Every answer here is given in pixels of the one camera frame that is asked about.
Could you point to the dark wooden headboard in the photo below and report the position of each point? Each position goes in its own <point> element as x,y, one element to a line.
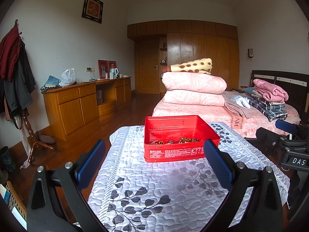
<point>294,82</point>

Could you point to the beige towel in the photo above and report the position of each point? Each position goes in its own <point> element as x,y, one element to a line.
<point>237,113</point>

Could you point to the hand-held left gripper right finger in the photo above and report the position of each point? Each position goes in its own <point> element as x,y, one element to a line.
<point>217,164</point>

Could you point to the wooden wardrobe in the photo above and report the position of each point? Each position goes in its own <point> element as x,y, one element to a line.
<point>205,43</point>

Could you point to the wooden door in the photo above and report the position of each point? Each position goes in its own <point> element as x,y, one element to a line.
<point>147,70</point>

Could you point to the red photo frame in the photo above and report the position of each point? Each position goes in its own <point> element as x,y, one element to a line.
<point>102,69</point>
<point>111,63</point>

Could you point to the framed calligraphy picture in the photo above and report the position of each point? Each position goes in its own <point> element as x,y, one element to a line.
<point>92,8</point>

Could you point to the wooden sideboard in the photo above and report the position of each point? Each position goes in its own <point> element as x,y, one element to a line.
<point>70,108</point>

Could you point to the pink bedspread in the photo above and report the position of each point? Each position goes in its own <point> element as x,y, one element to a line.
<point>193,111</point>

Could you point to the blue patterned bin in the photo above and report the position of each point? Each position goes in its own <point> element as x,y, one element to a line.
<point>6,160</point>

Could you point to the wooden coat rack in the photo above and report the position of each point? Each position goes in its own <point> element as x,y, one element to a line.
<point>31,137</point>

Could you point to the grey paper bag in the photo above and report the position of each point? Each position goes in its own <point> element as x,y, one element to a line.
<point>99,97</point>

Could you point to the wall socket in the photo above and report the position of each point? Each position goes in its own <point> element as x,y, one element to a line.
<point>89,69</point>

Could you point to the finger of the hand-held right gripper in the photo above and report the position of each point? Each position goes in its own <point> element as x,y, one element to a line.
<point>268,139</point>
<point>287,128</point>

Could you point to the folded blue cloth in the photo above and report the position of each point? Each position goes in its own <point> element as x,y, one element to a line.
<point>50,82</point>

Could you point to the light blue electric kettle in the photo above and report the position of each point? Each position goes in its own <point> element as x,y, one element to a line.
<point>114,73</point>

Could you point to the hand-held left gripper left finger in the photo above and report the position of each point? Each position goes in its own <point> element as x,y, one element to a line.
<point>90,164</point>

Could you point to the red tin box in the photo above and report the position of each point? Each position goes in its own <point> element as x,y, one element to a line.
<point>173,153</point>

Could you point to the red hanging scarf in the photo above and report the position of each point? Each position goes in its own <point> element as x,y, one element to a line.
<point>9,50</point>

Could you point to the grey leaf-print quilted cover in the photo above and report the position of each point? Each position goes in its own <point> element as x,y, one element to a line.
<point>157,178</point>

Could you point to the white cloth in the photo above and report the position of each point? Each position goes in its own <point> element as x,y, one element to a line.
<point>241,101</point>

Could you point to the dark hanging coats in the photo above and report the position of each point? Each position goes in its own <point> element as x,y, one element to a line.
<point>21,87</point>

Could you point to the white plastic bag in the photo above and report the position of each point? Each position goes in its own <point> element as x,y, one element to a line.
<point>67,77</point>

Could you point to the wall telephone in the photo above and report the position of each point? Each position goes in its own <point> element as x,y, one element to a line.
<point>250,52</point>

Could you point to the folded pink blanket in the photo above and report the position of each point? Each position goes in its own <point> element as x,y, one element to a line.
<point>270,89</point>

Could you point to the yellow brown-spotted blanket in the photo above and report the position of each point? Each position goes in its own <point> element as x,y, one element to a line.
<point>193,66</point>

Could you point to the grey slippers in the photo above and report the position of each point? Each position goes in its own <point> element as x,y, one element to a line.
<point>45,138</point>

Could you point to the folded plaid clothing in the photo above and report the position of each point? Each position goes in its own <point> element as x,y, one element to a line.
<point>270,110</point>

